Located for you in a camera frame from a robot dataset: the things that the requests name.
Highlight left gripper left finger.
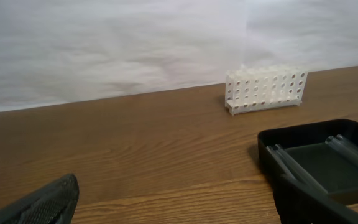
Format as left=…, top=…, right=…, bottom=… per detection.
left=0, top=173, right=80, bottom=224

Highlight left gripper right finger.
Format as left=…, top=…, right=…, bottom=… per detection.
left=273, top=174, right=358, bottom=224

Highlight black tray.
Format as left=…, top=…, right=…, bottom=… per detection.
left=257, top=119, right=358, bottom=207

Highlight white test tube rack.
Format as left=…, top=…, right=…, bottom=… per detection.
left=224, top=64, right=309, bottom=117

